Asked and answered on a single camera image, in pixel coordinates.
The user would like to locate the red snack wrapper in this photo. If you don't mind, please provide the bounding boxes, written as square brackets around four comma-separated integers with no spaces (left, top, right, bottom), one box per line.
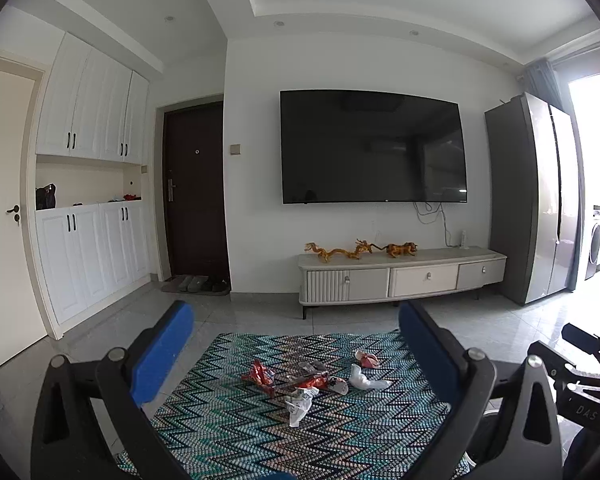
[241,360,275,396]

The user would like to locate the clear plastic bag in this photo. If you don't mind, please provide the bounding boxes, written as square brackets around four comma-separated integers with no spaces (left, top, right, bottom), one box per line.
[285,388,319,428]

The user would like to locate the red silver chip bag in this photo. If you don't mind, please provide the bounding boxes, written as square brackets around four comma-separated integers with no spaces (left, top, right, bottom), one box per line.
[291,372,329,390]

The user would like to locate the pink crumpled wrapper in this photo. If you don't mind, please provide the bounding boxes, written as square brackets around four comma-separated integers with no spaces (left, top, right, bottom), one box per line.
[354,349,380,370]

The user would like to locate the white crumpled tissue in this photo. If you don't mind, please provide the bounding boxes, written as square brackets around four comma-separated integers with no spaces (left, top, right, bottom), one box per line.
[349,364,392,391]

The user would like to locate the grey doormat with slippers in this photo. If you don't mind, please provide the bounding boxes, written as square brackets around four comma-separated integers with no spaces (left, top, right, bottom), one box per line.
[161,275,230,296]

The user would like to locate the white washing machine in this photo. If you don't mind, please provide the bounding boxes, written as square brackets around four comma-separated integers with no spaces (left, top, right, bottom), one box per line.
[585,205,600,280]

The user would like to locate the white tv console cabinet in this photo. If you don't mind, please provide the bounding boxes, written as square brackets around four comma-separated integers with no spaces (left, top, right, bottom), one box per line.
[299,247,507,310]

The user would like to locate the golden tiger figurine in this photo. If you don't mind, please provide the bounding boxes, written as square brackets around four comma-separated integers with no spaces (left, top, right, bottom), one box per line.
[380,242,417,258]

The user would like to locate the white lower shoe cabinets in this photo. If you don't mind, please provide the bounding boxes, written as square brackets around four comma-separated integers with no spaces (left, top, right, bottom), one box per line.
[36,200,150,330]

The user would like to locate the golden dragon figurine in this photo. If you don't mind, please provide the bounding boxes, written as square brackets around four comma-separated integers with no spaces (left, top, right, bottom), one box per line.
[304,240,375,263]

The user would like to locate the zigzag patterned teal rug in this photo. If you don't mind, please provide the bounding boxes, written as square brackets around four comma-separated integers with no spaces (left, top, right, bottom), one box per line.
[116,329,474,480]

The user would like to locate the white interior door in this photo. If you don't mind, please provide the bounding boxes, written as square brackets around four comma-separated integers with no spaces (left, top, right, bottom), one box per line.
[0,66,46,366]

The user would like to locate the grey double door refrigerator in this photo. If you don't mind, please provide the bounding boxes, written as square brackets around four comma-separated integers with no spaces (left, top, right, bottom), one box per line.
[484,93,580,306]

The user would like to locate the dark brown entrance door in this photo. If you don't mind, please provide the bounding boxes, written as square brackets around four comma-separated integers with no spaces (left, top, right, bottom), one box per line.
[162,102,229,281]

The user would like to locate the grey window curtain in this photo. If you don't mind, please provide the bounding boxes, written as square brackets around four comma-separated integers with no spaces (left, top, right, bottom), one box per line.
[522,58,564,110]

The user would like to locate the white tv cables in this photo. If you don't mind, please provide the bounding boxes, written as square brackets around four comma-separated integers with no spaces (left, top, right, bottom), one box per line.
[411,199,470,250]

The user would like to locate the large black wall television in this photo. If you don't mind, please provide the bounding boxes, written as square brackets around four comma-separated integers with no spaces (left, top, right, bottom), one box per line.
[279,89,468,204]

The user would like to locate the white upper wall cabinets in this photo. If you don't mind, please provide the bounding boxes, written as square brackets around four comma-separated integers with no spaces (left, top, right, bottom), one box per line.
[36,34,149,165]

